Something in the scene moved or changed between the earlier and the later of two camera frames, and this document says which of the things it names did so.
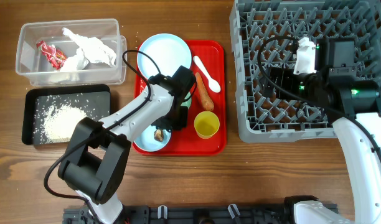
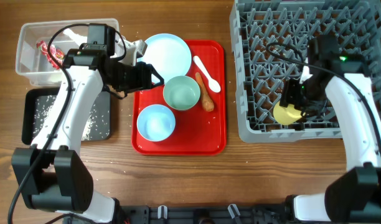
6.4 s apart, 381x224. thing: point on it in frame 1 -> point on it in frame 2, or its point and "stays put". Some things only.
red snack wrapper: (56, 58) stays put
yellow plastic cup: (206, 124) -> (285, 115)
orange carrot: (206, 99) stays put
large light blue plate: (168, 51) stays put
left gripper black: (180, 124) -> (144, 71)
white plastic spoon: (213, 86) stays put
